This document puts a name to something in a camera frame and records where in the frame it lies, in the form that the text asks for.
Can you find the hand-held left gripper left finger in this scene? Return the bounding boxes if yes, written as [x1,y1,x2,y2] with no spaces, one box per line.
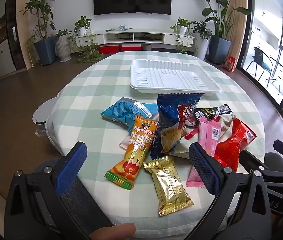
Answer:
[4,141,113,240]

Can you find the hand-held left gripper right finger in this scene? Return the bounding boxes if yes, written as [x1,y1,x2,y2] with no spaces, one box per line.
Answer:
[182,142,272,240]

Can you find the red snack packet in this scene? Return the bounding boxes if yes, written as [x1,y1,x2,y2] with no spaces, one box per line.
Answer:
[214,118,257,173]

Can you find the pink snack packet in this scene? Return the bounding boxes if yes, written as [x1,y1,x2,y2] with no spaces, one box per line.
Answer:
[186,116,222,188]

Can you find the white snack packet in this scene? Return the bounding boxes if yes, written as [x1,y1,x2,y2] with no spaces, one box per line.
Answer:
[217,114,237,143]

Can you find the dark blue snack packet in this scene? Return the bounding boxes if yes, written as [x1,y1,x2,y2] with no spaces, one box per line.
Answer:
[150,93,206,160]

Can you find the orange snack packet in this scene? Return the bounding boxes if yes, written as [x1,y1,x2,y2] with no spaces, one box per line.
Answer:
[104,114,157,190]

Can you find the light blue snack packet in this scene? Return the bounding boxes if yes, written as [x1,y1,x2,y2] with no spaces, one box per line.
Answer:
[100,97,159,131]

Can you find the white plastic tray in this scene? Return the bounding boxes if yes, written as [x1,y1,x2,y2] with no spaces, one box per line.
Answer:
[130,59,222,94]

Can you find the person's left hand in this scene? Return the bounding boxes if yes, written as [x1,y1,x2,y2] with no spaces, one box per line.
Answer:
[88,223,137,240]

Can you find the dark grey chair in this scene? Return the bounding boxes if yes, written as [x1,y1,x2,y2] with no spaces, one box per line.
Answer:
[264,152,283,173]

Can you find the gold snack packet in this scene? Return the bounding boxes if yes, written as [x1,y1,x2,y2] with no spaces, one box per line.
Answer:
[143,155,194,217]

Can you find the black snack packet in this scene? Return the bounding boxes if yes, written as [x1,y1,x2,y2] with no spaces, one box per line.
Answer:
[194,104,233,120]

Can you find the pale pink clear packet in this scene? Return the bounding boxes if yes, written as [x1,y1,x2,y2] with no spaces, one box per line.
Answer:
[118,132,132,147]

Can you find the white round stool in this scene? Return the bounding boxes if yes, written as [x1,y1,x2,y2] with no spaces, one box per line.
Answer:
[32,97,57,137]

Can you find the black balcony table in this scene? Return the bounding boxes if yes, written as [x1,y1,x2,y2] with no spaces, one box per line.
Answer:
[266,55,283,96]

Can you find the black balcony chair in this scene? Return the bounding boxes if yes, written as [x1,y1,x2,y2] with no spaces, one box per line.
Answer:
[246,46,272,76]

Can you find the red paper bag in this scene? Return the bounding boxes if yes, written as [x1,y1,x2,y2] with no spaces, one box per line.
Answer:
[223,56,237,74]

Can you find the black-framed glass door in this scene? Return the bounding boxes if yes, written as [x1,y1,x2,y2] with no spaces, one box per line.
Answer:
[240,0,283,122]

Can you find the dark blue square planter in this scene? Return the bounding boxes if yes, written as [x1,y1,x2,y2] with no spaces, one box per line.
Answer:
[208,35,232,64]

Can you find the trailing pothos plant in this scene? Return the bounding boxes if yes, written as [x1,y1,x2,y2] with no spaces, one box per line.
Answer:
[68,16,105,63]

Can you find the white tall planter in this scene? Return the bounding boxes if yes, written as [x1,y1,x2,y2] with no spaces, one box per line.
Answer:
[194,38,210,61]

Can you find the white ribbed planter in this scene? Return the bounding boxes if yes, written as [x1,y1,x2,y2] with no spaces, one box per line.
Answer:
[55,35,72,62]

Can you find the white television cabinet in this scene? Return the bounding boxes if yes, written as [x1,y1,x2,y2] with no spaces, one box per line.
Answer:
[78,29,195,54]

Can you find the small green plant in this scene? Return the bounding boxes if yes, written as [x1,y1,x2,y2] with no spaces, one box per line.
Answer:
[56,29,72,38]

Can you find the bushy green plant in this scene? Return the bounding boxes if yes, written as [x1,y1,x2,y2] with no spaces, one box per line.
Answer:
[191,21,212,41]

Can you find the large broad-leaf plant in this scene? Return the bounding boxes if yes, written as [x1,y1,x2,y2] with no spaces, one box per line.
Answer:
[189,0,251,40]

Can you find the trailing vine plant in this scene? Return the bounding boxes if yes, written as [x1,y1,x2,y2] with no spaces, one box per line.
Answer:
[170,17,195,53]

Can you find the dark tall cabinet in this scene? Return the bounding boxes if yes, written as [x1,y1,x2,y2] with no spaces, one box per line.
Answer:
[5,0,27,71]

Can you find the tall leafy tree plant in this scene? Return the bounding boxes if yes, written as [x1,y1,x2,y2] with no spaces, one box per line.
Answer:
[21,0,56,40]

